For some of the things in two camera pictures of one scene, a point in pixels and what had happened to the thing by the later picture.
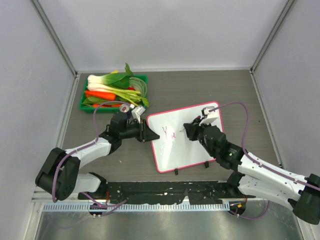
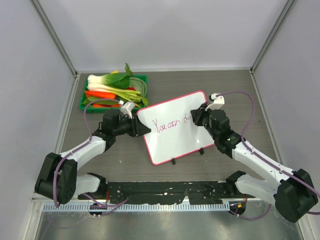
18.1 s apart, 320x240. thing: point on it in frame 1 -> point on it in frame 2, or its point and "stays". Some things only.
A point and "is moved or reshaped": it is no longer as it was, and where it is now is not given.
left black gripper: [145, 133] -> [137, 128]
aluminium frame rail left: [63, 51] stays
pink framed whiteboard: [173, 149] is moved or reshaped
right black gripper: [192, 128] -> [198, 114]
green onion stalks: [136, 93] stays
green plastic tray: [111, 92] stays
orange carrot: [101, 95] stays
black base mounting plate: [196, 192] stays
